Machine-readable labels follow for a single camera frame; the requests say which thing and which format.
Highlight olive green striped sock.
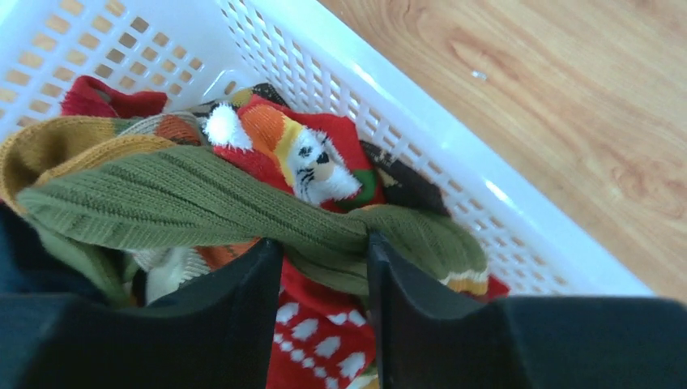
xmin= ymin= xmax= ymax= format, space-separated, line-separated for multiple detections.
xmin=16 ymin=146 xmax=489 ymax=296

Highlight white centre laundry basket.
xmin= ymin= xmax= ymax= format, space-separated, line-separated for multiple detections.
xmin=1 ymin=1 xmax=651 ymax=296

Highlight pile of colourful socks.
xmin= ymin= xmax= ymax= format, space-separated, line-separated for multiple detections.
xmin=0 ymin=75 xmax=511 ymax=389

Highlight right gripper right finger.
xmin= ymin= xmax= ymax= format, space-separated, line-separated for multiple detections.
xmin=368 ymin=233 xmax=686 ymax=388

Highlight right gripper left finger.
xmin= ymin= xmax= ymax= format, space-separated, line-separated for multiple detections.
xmin=1 ymin=239 xmax=283 ymax=388

